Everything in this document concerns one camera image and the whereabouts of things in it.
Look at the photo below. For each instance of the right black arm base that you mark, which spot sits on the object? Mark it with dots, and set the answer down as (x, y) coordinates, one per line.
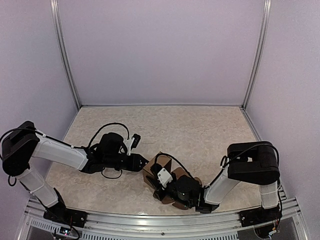
(260, 215)

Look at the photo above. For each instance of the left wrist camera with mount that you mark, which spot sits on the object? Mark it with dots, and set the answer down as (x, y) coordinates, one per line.
(132, 143)

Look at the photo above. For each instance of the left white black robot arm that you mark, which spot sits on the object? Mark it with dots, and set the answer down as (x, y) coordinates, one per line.
(21, 144)

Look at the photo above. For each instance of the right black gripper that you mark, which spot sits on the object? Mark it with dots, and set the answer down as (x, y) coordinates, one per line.
(156, 185)

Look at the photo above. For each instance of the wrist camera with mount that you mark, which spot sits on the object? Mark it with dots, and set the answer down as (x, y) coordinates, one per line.
(161, 174)
(132, 143)

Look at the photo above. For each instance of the left aluminium corner post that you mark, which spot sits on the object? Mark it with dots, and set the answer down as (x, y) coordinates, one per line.
(54, 5)

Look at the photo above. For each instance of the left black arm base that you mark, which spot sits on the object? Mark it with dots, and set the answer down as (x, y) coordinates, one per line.
(61, 214)

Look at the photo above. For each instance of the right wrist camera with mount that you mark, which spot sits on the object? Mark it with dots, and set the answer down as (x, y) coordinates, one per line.
(161, 174)

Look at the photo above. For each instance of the front aluminium frame rail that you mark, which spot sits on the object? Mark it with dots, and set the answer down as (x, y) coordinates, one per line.
(224, 225)

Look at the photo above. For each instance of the brown cardboard box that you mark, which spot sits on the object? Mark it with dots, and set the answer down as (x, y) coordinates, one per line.
(165, 160)

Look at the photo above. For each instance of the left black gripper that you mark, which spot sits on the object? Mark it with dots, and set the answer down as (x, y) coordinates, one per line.
(134, 165)

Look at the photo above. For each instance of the aluminium corner post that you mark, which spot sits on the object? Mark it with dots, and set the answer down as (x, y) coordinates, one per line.
(258, 53)
(54, 5)

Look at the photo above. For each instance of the right aluminium corner post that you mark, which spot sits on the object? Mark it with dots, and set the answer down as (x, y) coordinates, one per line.
(258, 53)

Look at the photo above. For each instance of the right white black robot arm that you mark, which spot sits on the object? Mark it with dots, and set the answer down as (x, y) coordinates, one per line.
(249, 162)

